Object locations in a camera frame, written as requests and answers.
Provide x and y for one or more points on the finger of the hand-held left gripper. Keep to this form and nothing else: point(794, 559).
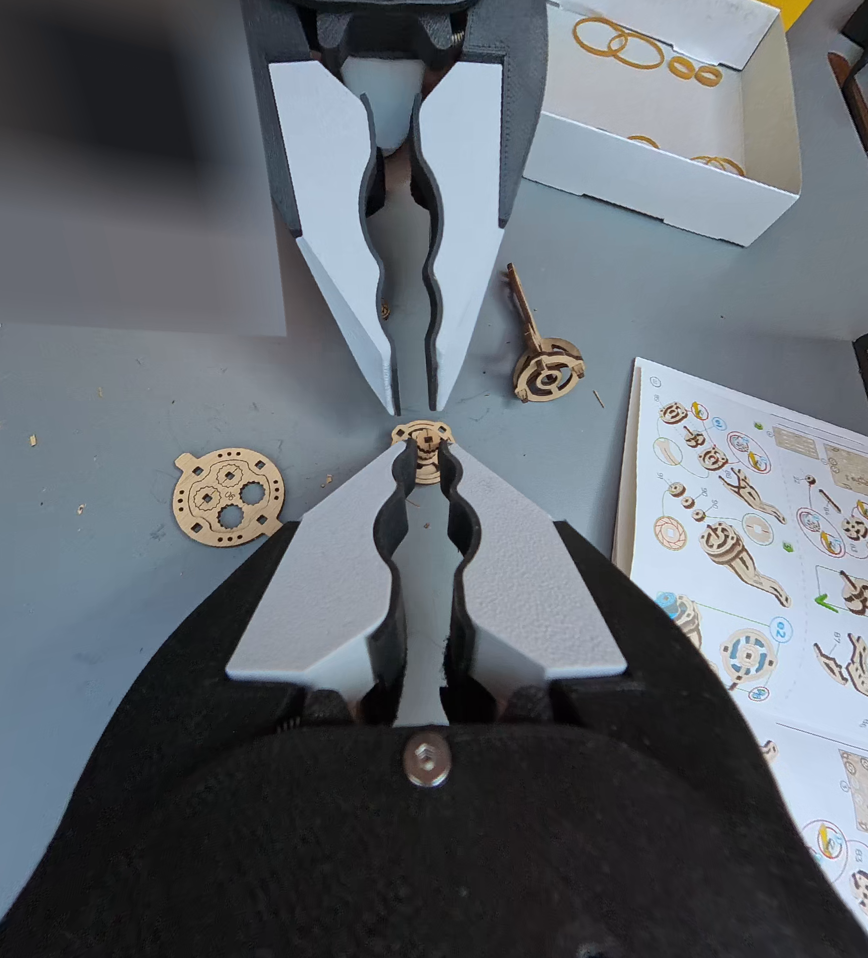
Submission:
point(468, 187)
point(322, 187)

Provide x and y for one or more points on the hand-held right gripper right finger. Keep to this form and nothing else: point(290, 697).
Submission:
point(539, 599)

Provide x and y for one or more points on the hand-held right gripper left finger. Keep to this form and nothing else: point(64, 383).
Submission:
point(314, 599)

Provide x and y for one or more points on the round wooden hub assembly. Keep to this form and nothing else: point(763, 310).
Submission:
point(420, 428)

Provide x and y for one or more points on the white cardboard box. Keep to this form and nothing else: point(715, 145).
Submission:
point(628, 179)

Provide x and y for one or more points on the round wooden gear-cutout plate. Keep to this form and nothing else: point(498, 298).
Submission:
point(228, 498)

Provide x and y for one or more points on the group of yellow rubber bands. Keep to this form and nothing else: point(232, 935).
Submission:
point(718, 161)

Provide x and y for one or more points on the illustrated instruction booklet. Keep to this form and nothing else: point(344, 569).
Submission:
point(793, 546)

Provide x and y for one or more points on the yellow plastic bin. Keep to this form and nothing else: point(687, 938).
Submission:
point(797, 11)

